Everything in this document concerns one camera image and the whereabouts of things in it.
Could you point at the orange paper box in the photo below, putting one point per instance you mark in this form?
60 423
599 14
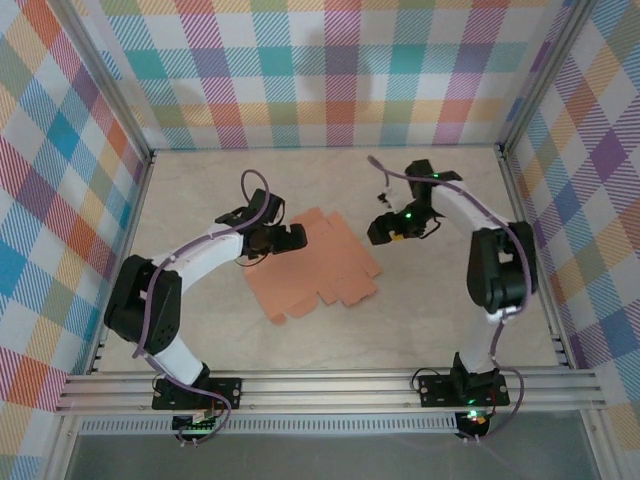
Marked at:
325 265

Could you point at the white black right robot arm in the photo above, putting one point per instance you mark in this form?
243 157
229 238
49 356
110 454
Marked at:
465 210

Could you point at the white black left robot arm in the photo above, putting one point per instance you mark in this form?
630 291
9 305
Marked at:
210 255

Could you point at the circuit board with green lights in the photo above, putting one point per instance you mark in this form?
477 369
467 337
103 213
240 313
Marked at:
192 426

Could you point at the black controller with yellow label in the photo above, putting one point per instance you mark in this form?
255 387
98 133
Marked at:
475 421

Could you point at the aluminium side rail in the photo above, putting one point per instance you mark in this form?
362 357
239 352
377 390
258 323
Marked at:
514 190
131 225

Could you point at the long aluminium mounting rail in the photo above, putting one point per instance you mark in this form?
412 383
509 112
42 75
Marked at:
325 390

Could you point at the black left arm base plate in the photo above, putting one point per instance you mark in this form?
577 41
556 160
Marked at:
232 387

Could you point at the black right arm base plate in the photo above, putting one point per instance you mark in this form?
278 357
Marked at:
435 392

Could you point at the aluminium frame post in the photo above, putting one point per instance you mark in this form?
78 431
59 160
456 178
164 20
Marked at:
109 82
544 75

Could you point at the aluminium frame leg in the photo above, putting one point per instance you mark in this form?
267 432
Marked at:
59 447
602 447

